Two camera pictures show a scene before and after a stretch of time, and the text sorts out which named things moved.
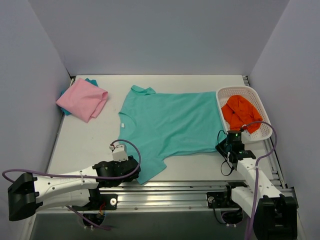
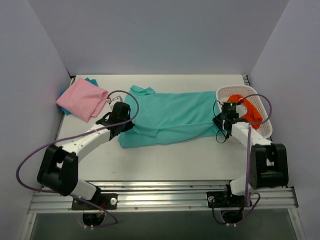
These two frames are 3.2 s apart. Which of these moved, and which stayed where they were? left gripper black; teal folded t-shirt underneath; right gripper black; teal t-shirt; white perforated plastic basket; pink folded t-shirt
Moved: left gripper black; right gripper black; teal t-shirt
Stayed: pink folded t-shirt; white perforated plastic basket; teal folded t-shirt underneath
